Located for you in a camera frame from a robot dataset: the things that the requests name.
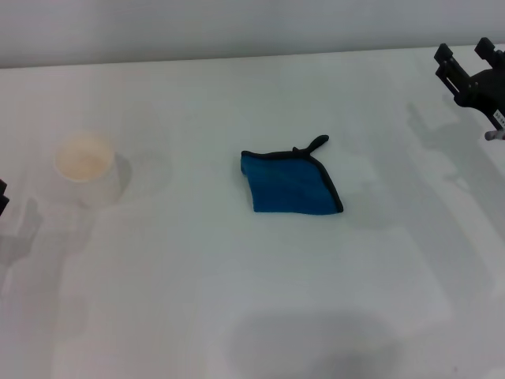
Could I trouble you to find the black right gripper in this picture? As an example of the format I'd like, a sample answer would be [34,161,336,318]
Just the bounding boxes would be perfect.
[433,37,505,129]

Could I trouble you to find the white paper cup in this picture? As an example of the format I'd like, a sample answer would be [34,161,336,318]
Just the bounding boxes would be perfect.
[53,131,124,210]

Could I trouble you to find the blue rag with black trim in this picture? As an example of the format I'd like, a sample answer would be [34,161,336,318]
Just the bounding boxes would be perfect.
[240,134,345,216]

